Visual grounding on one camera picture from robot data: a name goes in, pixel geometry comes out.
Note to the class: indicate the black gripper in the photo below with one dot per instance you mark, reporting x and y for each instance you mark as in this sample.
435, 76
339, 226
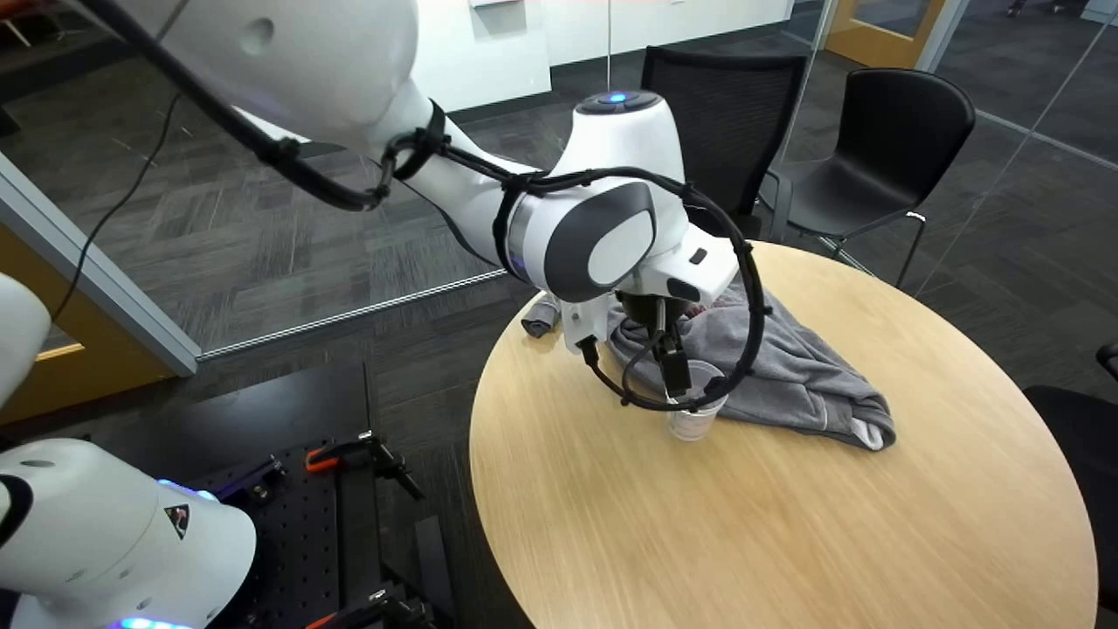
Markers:
654, 314

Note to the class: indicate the black mounting bar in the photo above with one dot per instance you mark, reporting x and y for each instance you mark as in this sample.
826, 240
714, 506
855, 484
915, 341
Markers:
435, 562

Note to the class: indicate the orange and black clamp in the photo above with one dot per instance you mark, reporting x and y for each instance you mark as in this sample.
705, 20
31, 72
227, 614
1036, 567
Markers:
380, 607
362, 452

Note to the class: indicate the large grey cloth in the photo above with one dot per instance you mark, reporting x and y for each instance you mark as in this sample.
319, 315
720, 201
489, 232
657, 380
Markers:
805, 372

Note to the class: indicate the black chair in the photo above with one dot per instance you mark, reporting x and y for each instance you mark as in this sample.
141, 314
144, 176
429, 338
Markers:
1077, 465
893, 144
735, 106

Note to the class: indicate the blue clamp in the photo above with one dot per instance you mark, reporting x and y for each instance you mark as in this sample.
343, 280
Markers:
250, 476

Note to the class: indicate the wooden door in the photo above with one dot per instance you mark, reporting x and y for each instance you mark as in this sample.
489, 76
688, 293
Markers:
893, 28

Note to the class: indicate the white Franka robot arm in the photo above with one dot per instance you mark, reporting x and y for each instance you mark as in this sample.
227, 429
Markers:
300, 56

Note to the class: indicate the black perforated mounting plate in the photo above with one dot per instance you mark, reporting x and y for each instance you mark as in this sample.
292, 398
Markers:
299, 547

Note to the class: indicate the black floor mat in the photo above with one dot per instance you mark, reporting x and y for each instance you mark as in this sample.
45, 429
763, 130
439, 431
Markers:
292, 405

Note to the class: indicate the wooden cabinet with grey frame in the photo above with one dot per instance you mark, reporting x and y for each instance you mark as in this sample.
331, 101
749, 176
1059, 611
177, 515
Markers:
83, 338

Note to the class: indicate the clear plastic cup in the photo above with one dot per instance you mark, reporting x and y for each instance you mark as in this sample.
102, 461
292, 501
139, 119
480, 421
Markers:
695, 426

